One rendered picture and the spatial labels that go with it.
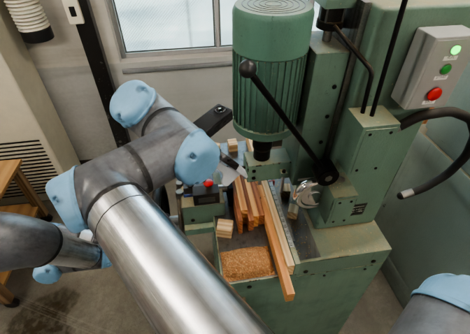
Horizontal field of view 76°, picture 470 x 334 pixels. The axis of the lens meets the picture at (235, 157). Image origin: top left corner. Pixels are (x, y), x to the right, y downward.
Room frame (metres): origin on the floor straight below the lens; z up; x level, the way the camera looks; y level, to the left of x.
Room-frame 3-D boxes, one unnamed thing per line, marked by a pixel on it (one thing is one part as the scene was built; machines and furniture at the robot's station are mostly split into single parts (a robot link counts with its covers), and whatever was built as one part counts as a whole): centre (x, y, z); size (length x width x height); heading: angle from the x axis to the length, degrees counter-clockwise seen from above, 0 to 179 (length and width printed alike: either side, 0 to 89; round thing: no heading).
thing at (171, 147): (0.34, 0.09, 1.40); 0.11 x 0.11 x 0.08; 42
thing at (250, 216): (0.65, -0.03, 0.93); 0.21 x 0.02 x 0.05; 9
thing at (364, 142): (0.58, -0.32, 1.23); 0.09 x 0.08 x 0.15; 99
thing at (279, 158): (0.69, -0.10, 1.03); 0.14 x 0.07 x 0.09; 99
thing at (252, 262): (0.43, -0.03, 0.92); 0.14 x 0.09 x 0.04; 99
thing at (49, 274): (0.48, 0.55, 0.83); 0.11 x 0.11 x 0.08; 8
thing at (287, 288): (0.59, -0.10, 0.92); 0.54 x 0.02 x 0.04; 9
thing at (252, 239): (0.67, 0.02, 0.87); 0.61 x 0.30 x 0.06; 9
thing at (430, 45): (0.60, -0.42, 1.40); 0.10 x 0.06 x 0.16; 99
